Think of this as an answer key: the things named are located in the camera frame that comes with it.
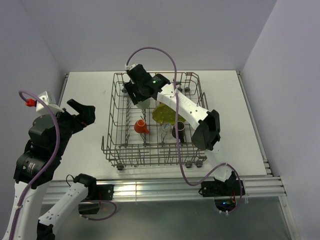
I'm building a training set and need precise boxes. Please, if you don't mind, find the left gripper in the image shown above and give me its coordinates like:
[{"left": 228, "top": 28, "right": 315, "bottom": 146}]
[{"left": 51, "top": 98, "right": 95, "bottom": 156}]

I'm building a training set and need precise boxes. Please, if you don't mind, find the pale green cup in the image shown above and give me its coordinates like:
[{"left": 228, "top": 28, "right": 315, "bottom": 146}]
[{"left": 135, "top": 98, "right": 151, "bottom": 110}]

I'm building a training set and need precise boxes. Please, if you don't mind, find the green dotted plate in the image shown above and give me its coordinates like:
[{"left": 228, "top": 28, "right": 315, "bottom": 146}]
[{"left": 152, "top": 103, "right": 176, "bottom": 125}]

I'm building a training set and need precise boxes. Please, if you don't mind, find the orange brown mug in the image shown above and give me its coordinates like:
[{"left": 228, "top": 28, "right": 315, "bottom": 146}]
[{"left": 134, "top": 119, "right": 149, "bottom": 134}]

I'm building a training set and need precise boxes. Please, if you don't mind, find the clear drinking glass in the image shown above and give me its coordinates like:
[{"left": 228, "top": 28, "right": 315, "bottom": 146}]
[{"left": 160, "top": 122, "right": 172, "bottom": 137}]

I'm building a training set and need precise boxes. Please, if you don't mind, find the dark brown mug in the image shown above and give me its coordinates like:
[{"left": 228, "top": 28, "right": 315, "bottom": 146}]
[{"left": 171, "top": 121, "right": 186, "bottom": 143}]

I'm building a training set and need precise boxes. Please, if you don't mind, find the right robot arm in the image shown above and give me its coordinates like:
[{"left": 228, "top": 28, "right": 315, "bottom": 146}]
[{"left": 124, "top": 64, "right": 235, "bottom": 195}]

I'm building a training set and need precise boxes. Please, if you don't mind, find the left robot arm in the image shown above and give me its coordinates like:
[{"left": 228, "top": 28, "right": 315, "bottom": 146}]
[{"left": 3, "top": 99, "right": 98, "bottom": 240}]

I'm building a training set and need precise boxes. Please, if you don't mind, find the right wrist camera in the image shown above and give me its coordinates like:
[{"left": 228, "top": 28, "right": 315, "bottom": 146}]
[{"left": 125, "top": 63, "right": 137, "bottom": 72}]

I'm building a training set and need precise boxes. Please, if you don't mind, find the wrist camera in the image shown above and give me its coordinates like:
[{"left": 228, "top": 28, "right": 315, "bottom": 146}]
[
  {"left": 125, "top": 63, "right": 137, "bottom": 72},
  {"left": 36, "top": 91, "right": 63, "bottom": 115}
]

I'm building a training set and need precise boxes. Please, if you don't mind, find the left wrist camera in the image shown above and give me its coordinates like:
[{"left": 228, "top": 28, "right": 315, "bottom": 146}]
[{"left": 36, "top": 91, "right": 63, "bottom": 115}]

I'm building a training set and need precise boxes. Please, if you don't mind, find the grey wire dish rack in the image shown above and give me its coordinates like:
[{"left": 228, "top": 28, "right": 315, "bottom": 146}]
[{"left": 101, "top": 72, "right": 209, "bottom": 171}]

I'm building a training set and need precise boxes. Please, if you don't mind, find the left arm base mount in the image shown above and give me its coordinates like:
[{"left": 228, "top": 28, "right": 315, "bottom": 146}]
[{"left": 78, "top": 184, "right": 115, "bottom": 219}]

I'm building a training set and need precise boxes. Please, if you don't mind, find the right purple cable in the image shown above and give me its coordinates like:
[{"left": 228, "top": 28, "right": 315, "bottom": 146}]
[{"left": 126, "top": 47, "right": 245, "bottom": 215}]

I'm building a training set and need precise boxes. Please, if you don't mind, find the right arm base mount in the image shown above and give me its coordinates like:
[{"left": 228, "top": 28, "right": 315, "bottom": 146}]
[{"left": 198, "top": 171, "right": 246, "bottom": 197}]

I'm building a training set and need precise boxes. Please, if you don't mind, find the aluminium mounting rail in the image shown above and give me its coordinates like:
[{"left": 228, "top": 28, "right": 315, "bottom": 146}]
[{"left": 42, "top": 174, "right": 287, "bottom": 205}]

